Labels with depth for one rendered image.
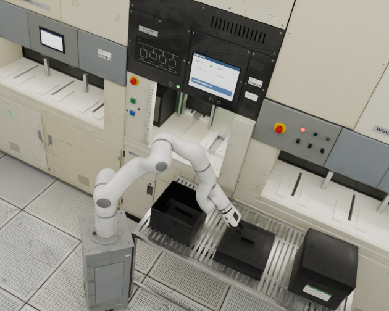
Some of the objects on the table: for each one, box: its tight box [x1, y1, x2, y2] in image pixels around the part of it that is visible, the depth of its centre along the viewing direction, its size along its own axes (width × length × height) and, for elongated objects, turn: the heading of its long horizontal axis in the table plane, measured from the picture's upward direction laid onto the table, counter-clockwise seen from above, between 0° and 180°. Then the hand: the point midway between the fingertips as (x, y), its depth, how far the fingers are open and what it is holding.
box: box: [288, 228, 359, 310], centre depth 216 cm, size 29×29×25 cm
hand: (239, 228), depth 222 cm, fingers open, 4 cm apart
